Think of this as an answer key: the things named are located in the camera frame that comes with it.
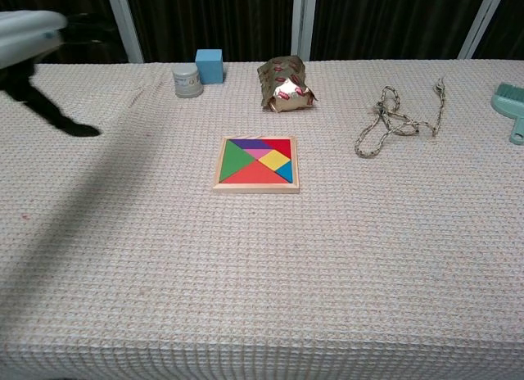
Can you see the grey metal frame post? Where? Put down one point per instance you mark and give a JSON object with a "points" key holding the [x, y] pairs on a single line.
{"points": [[304, 23], [482, 23], [127, 28]]}

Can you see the yellow square tangram piece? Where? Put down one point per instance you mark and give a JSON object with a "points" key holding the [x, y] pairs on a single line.
{"points": [[273, 161]]}

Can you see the pink triangle tangram piece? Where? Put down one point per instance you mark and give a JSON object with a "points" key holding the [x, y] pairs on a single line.
{"points": [[258, 154]]}

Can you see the light blue block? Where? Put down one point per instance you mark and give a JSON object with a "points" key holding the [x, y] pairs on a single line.
{"points": [[209, 66]]}

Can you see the dark curtain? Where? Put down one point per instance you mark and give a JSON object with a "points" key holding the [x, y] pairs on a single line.
{"points": [[204, 19]]}

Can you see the wooden tangram puzzle tray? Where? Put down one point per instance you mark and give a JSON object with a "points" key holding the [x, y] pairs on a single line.
{"points": [[256, 188]]}

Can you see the red wooden triangle piece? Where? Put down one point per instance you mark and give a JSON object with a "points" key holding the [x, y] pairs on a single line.
{"points": [[256, 175]]}

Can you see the teal plastic brush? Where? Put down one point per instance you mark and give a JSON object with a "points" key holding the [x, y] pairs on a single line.
{"points": [[509, 101]]}

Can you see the beige waffle tablecloth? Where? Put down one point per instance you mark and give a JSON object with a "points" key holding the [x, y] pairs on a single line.
{"points": [[262, 273]]}

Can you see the red triangle tangram piece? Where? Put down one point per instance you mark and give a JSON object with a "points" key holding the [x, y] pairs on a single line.
{"points": [[282, 144]]}

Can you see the gold foil snack bag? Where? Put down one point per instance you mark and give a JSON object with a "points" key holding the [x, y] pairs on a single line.
{"points": [[282, 85]]}

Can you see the purple parallelogram tangram piece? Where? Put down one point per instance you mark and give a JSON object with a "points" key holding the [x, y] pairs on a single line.
{"points": [[254, 144]]}

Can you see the grey cylindrical jar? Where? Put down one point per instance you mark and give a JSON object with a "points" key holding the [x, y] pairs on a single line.
{"points": [[187, 83]]}

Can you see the green triangle tangram piece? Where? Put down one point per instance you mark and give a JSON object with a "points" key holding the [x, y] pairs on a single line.
{"points": [[235, 161]]}

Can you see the blue triangular puzzle piece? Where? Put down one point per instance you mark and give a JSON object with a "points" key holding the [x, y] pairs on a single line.
{"points": [[285, 173]]}

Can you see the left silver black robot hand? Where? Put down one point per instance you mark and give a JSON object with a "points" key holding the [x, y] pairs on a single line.
{"points": [[24, 36]]}

